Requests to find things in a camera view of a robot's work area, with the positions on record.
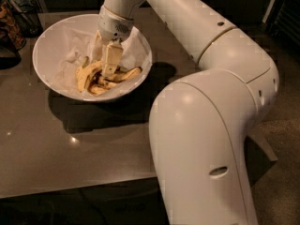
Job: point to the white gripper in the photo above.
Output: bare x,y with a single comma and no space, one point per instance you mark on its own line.
114,25

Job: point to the yellow spotted banana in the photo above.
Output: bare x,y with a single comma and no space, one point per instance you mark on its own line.
85,73

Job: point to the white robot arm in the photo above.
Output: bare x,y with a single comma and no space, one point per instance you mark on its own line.
199,123

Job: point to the banana peel piece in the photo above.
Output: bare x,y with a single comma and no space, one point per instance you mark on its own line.
102,84

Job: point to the white bowl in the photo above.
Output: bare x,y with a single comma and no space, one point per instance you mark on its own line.
48,47

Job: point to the white paper napkin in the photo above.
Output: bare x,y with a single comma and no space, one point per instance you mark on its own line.
137,53

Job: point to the brown patterned container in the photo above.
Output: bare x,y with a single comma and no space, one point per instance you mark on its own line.
8,22

